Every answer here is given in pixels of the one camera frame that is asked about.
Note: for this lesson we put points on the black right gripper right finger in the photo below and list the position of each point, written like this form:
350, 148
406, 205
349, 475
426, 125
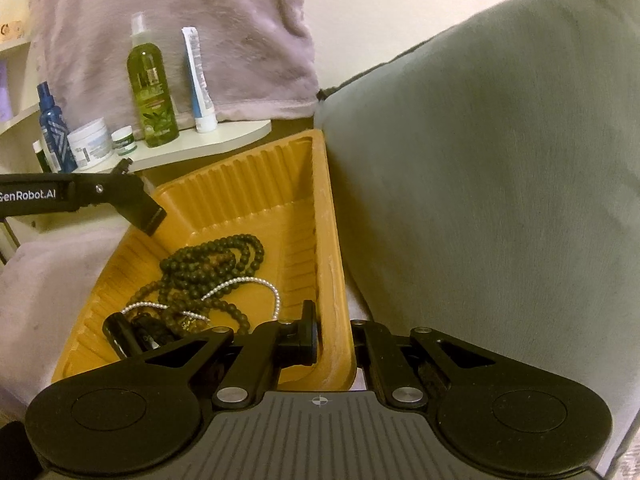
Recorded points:
387, 371

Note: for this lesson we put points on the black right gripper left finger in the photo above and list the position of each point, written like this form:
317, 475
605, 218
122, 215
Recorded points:
272, 347

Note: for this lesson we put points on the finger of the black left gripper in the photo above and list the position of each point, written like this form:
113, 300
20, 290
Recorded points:
126, 193

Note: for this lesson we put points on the black digital wristwatch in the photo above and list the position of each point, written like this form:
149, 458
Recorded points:
133, 338

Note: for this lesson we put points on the orange ribbed plastic tray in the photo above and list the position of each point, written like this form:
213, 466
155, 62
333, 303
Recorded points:
245, 241

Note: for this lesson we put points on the black white lip balm stick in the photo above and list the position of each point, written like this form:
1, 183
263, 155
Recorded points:
41, 157

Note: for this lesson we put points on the small green-label jar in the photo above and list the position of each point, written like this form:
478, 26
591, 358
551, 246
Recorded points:
123, 140

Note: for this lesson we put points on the white cream jar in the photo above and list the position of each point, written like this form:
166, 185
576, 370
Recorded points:
91, 144

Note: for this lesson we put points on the blue spray bottle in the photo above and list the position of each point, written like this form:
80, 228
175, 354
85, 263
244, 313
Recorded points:
55, 131

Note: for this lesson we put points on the lilac fleece bed cover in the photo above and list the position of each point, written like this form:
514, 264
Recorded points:
43, 288

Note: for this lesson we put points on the purple bottle on shelf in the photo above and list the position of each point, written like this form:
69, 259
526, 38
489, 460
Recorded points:
5, 99

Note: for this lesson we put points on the blue white tube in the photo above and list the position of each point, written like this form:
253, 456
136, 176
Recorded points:
204, 112

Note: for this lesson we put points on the green olive spray bottle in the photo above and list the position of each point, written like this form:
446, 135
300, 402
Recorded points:
149, 86

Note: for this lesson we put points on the small wooden box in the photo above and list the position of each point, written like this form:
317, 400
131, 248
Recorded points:
12, 30

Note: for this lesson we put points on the lilac fleece blanket hanging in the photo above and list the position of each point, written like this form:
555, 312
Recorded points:
243, 59

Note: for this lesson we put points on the grey cushion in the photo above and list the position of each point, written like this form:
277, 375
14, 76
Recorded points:
486, 185

